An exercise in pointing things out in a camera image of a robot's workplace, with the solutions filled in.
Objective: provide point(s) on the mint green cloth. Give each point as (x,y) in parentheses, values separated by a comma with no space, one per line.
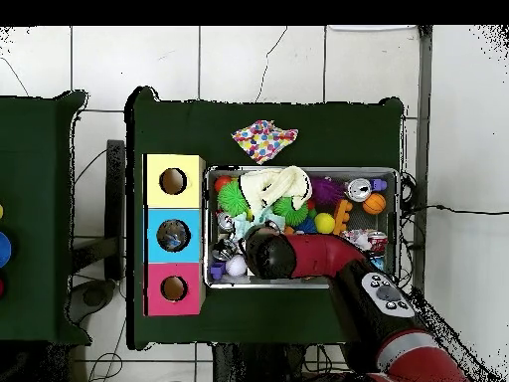
(242,225)

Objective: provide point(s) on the cream cloth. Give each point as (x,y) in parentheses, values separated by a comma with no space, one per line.
(270,185)

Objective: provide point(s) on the polka dot cloth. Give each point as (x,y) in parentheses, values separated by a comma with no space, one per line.
(265,139)

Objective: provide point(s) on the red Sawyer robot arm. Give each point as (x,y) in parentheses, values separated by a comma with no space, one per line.
(318,255)

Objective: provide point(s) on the wooden box with three holes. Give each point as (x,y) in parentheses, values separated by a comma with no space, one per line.
(153,219)

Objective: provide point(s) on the green spiky ball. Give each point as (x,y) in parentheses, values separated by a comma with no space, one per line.
(232,196)
(293,209)

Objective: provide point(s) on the white baseball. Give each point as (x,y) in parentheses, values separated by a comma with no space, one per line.
(235,265)

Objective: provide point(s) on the yellow ball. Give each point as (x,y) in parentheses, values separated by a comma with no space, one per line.
(324,224)

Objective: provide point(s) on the purple spiky ball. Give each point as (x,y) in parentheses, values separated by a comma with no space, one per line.
(326,191)

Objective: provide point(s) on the orange long plastic block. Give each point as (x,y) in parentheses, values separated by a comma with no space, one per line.
(343,215)

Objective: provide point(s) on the silver tin can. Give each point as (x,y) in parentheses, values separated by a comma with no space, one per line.
(358,189)

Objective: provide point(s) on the dark green tablecloth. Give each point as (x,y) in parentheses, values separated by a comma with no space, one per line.
(183,127)

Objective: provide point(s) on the small orange basketball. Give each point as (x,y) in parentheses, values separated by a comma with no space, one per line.
(374,204)

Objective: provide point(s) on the black upright panel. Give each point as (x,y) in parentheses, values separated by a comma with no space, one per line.
(116,207)

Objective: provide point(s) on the side table with green cloth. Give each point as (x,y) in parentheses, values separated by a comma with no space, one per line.
(40,199)

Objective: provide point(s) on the blue round object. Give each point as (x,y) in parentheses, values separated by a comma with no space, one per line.
(4,248)

